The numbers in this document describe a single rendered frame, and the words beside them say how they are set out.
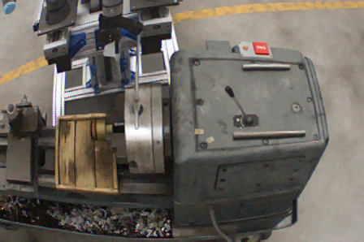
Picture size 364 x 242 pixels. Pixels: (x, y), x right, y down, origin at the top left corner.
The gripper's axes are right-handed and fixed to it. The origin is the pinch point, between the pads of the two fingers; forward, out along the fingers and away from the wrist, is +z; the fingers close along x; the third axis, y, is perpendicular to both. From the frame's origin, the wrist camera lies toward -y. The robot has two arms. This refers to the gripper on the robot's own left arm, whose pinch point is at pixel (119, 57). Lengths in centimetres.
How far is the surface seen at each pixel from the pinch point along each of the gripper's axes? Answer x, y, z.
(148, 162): 15.8, -8.6, 33.0
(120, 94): -2.9, 0.3, 18.5
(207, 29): -167, -46, 90
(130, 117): 9.1, -3.7, 18.8
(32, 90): -127, 87, 103
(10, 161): 6, 61, 45
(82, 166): 0, 21, 52
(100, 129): 3.1, 8.8, 28.9
